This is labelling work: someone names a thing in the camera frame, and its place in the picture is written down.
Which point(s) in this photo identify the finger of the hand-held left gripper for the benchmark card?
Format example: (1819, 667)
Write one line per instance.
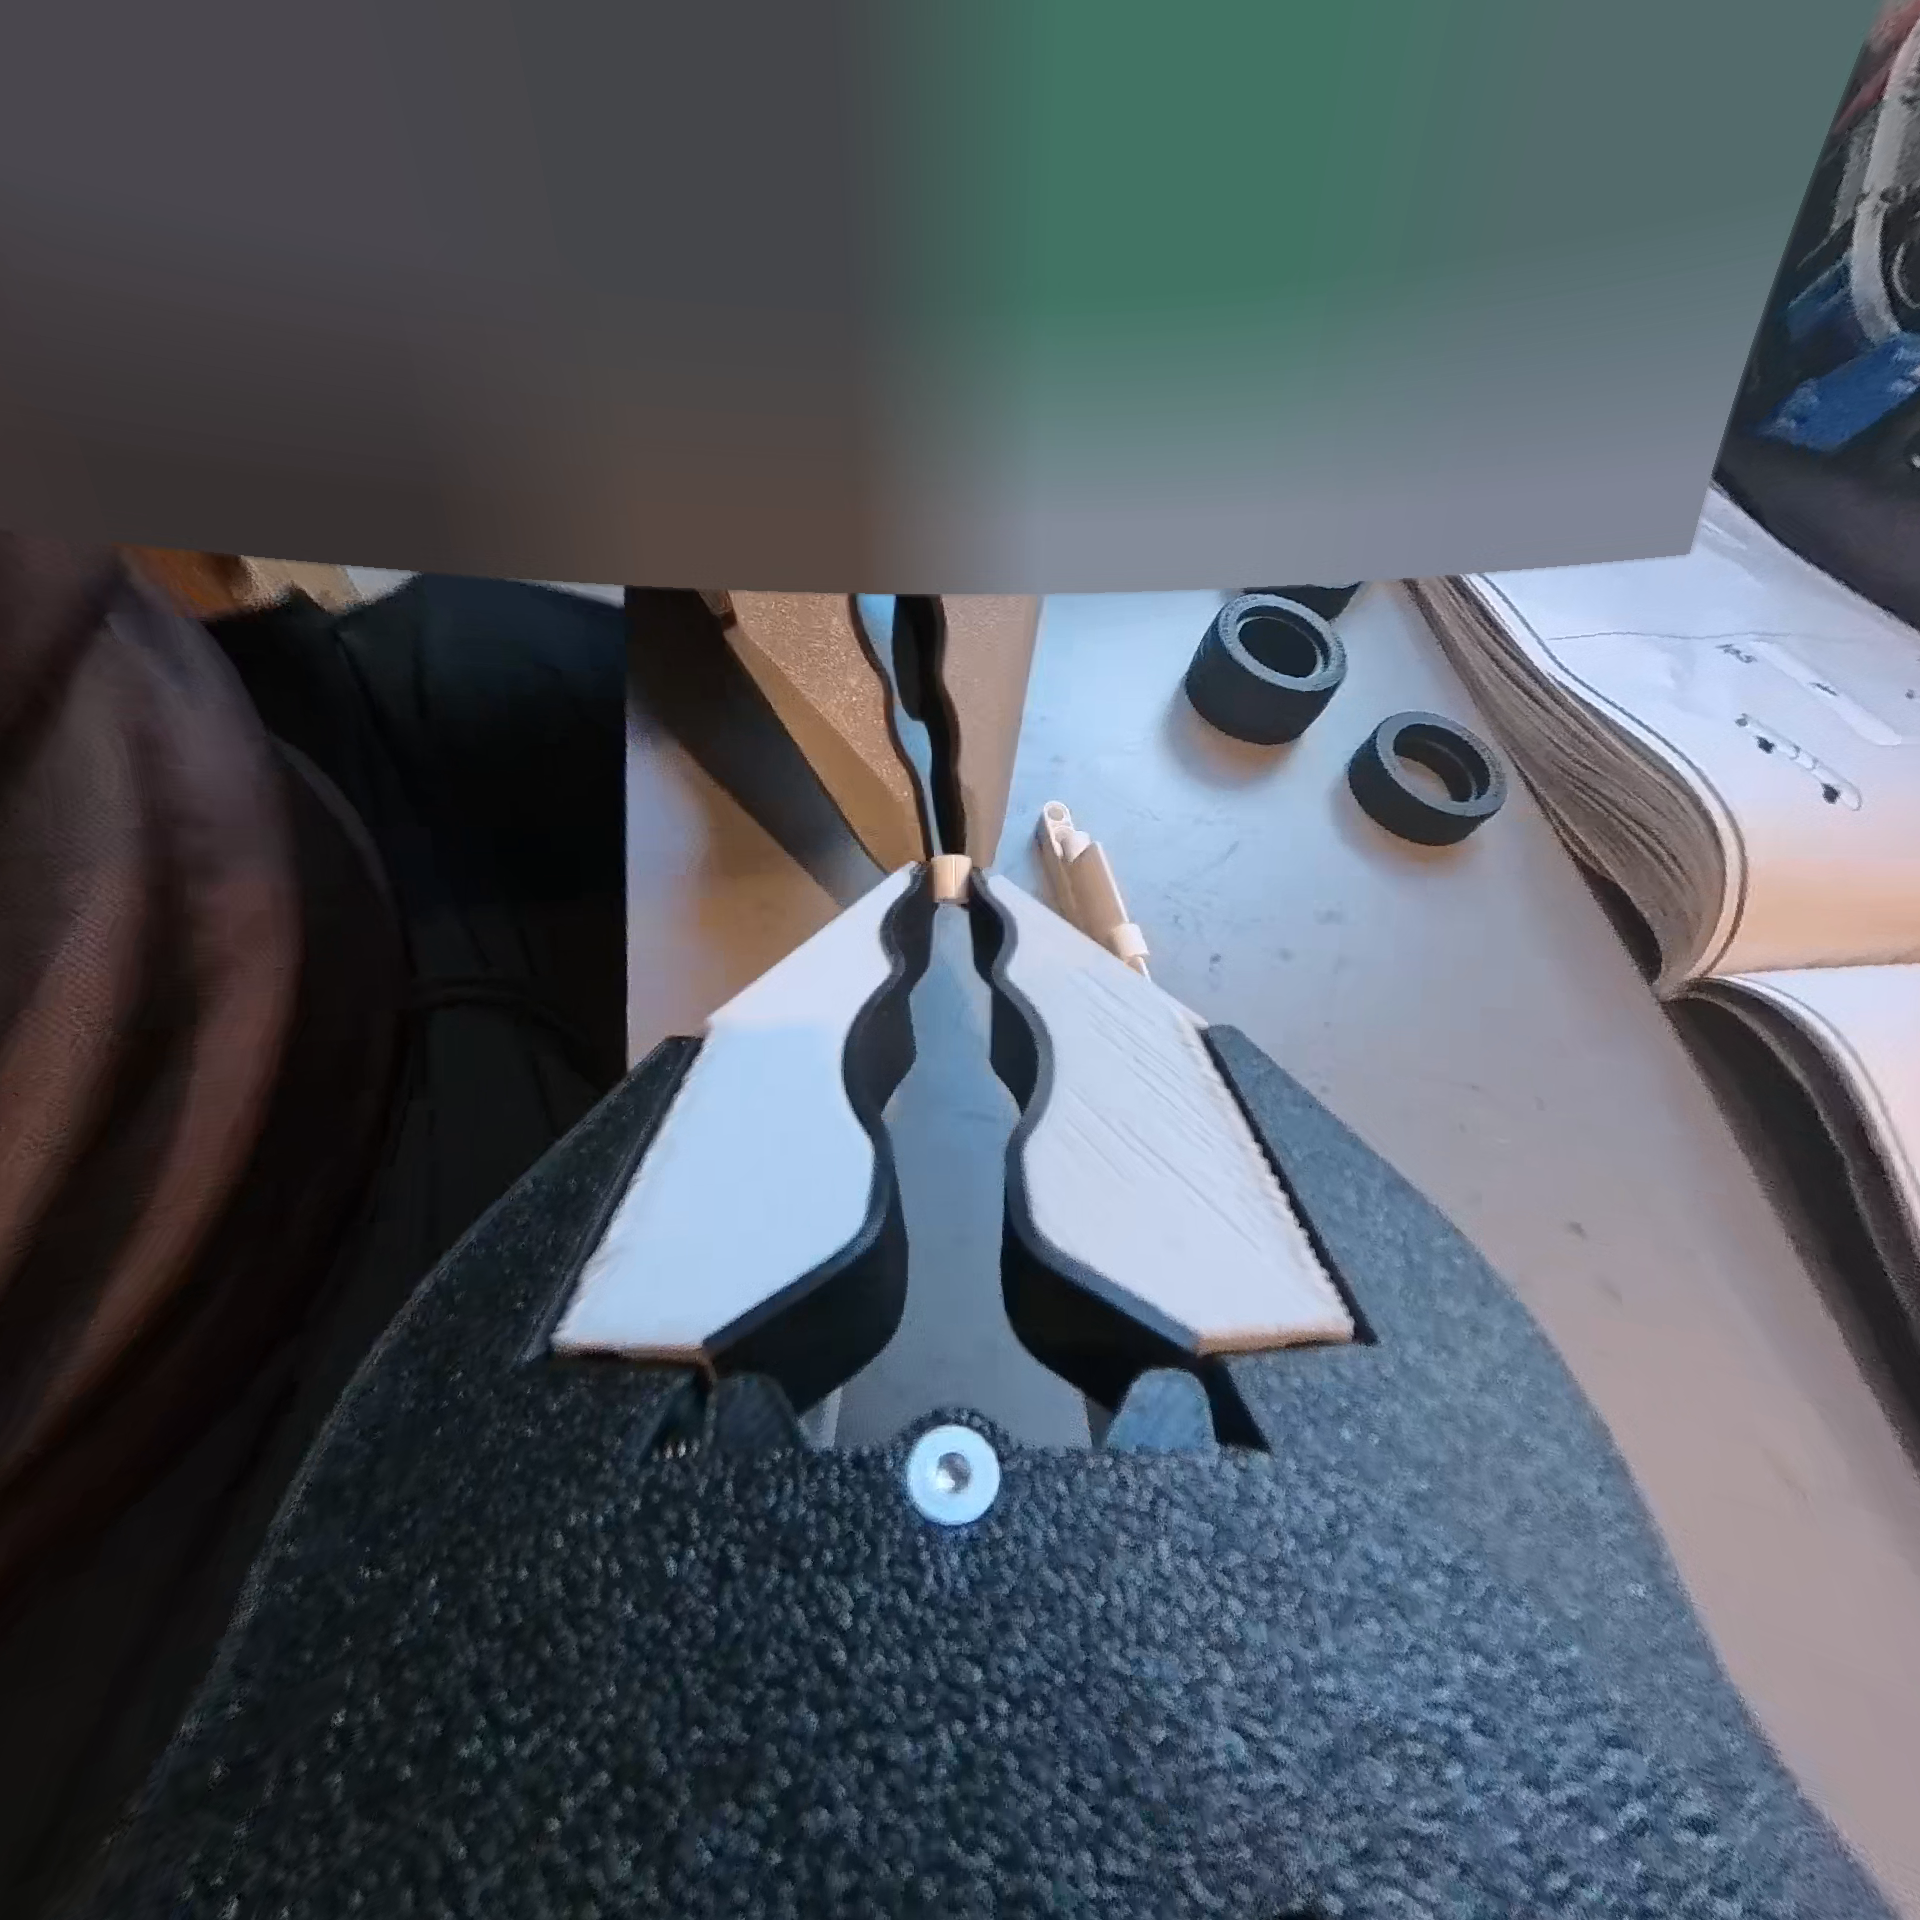
(992, 675)
(825, 675)

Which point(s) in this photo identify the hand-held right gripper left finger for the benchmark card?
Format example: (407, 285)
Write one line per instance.
(733, 1184)

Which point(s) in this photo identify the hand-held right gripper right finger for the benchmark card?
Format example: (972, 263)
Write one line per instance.
(1170, 1184)

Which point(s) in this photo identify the small white connector pin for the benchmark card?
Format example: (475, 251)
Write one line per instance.
(948, 881)

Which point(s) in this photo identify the long white brick beam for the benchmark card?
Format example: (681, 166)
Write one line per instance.
(1095, 891)

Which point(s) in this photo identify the grey desk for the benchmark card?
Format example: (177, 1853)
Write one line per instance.
(1349, 1050)

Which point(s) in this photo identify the wide black rubber tire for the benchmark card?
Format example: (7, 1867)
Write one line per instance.
(1224, 698)

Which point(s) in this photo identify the narrow black rubber tire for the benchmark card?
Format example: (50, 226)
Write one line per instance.
(1381, 810)
(1320, 599)

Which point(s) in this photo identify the black jacket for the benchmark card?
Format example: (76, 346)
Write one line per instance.
(481, 779)

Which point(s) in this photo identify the person's torso in brown shirt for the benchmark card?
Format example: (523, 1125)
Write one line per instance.
(136, 974)

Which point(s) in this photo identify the open instruction booklet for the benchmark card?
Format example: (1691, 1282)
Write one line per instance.
(1769, 779)

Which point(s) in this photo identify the race car print box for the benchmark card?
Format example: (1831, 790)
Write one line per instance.
(1845, 376)

